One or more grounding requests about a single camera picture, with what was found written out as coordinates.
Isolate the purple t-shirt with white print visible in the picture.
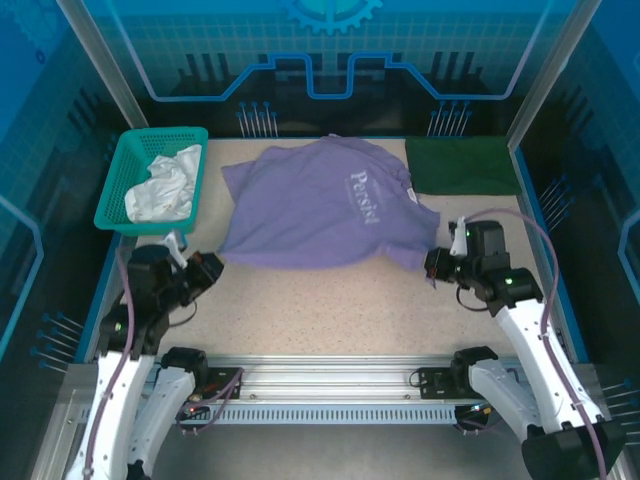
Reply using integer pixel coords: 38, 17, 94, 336
219, 133, 441, 274

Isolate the blue table edge strip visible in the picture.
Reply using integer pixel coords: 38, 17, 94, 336
509, 147, 590, 364
73, 232, 127, 364

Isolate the folded dark green t-shirt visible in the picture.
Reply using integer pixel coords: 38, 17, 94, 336
403, 134, 521, 196

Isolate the crumpled white t-shirt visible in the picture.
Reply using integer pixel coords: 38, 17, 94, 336
123, 143, 204, 224

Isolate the teal plastic mesh basket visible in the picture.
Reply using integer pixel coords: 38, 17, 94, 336
93, 125, 210, 236

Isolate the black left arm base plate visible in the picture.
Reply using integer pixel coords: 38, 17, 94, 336
199, 367, 245, 401

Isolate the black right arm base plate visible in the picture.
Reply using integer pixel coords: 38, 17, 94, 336
417, 366, 464, 400

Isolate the aluminium mounting rail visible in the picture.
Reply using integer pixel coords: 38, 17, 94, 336
64, 353, 599, 404

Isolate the slotted grey cable duct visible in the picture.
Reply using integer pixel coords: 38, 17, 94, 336
172, 403, 466, 427

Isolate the aluminium frame post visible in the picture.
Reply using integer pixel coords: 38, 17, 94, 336
505, 0, 604, 150
55, 0, 150, 130

